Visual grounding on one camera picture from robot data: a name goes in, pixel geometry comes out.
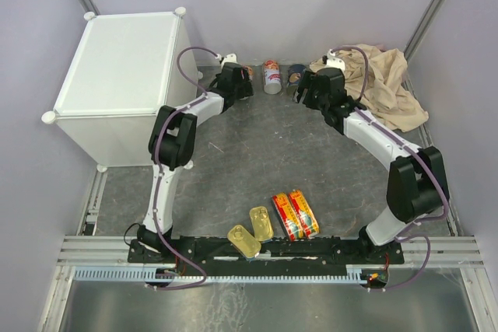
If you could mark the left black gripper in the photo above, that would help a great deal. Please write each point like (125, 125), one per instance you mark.
(247, 89)

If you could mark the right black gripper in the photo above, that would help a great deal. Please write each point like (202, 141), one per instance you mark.
(308, 82)

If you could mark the dark blue food can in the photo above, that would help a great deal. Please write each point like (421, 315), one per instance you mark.
(294, 76)

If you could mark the red white tall can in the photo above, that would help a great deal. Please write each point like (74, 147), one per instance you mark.
(272, 77)

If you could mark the orange label white-lid can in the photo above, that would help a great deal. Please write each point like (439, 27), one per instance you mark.
(250, 72)

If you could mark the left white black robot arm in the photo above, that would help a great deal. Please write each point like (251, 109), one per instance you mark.
(172, 144)

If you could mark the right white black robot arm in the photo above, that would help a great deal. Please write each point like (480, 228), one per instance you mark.
(417, 190)

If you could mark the beige crumpled cloth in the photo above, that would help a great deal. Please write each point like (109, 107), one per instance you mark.
(377, 77)

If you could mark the white plastic cube cabinet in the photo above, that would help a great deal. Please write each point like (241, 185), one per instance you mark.
(125, 68)

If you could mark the red yellow flat tin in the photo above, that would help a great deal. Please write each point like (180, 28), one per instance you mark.
(287, 216)

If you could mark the red green flat tin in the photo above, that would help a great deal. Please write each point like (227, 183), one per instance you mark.
(304, 213)

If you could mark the gold tin upper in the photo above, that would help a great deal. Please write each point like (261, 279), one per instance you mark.
(263, 231)

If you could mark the gold tin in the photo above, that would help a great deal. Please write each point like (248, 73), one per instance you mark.
(244, 242)
(263, 231)

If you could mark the gold tin lower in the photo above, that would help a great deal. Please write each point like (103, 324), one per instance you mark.
(244, 242)

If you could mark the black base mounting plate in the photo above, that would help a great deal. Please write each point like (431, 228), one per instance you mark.
(316, 256)

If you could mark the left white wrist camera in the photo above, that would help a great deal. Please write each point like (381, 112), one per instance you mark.
(229, 58)

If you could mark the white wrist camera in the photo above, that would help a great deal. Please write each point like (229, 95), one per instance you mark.
(332, 60)
(229, 58)

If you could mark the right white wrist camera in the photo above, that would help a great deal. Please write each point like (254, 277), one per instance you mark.
(332, 60)

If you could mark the aluminium frame rail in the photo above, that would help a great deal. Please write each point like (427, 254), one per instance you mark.
(435, 252)

